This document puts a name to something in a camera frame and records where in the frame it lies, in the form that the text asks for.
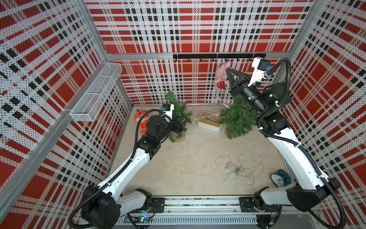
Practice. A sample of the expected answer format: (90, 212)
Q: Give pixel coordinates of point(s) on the left small green christmas tree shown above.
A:
(180, 110)

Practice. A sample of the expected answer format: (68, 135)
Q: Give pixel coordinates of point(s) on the teal alarm clock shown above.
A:
(281, 178)

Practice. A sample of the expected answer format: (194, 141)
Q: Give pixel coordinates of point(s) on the right clear string light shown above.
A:
(235, 169)

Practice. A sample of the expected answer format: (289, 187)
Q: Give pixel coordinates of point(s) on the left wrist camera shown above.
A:
(167, 110)

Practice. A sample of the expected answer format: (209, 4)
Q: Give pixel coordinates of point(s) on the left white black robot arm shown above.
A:
(104, 204)

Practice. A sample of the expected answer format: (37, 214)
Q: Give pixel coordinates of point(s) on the white tissue box wooden lid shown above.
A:
(209, 121)

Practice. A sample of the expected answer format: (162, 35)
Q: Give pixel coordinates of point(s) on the white wire mesh basket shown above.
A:
(90, 104)

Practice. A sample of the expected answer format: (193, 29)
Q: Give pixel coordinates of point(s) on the black wall hook rail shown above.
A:
(219, 56)

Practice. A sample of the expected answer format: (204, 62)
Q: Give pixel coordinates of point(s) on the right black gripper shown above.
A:
(237, 90)

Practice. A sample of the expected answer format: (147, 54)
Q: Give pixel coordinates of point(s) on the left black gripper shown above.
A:
(180, 127)

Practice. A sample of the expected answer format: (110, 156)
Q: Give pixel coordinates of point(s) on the pink pig plush toy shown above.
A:
(221, 76)

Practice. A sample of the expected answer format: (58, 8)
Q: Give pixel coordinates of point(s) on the small green christmas tree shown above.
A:
(180, 110)
(239, 119)

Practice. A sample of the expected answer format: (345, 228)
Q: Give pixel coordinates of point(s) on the red shark plush toy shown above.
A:
(139, 116)

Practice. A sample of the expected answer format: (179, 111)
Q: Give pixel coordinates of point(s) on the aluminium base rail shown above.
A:
(213, 212)

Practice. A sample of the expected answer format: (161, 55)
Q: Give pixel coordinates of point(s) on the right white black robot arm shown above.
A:
(267, 91)

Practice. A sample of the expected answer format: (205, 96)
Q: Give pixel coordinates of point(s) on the clear star string light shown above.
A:
(218, 96)

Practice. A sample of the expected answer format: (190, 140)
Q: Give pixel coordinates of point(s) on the right small green christmas tree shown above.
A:
(239, 119)

